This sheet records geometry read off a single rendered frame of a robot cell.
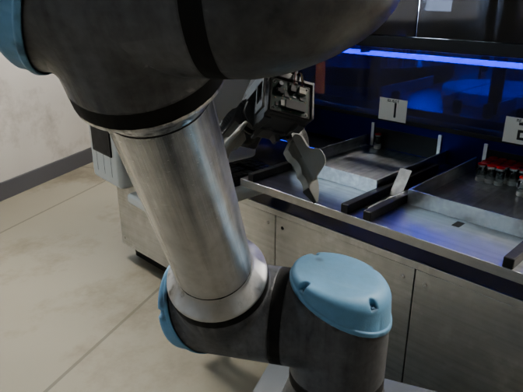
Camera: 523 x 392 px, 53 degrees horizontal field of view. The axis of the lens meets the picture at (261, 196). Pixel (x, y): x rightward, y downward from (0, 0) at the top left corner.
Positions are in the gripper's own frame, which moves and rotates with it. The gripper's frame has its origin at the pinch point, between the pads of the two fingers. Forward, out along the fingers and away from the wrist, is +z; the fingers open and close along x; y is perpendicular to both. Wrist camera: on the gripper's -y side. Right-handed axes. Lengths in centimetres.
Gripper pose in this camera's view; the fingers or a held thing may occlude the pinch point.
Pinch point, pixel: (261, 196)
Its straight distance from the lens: 67.4
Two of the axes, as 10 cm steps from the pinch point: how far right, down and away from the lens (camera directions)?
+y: 3.9, -2.8, -8.7
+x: 9.2, 1.8, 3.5
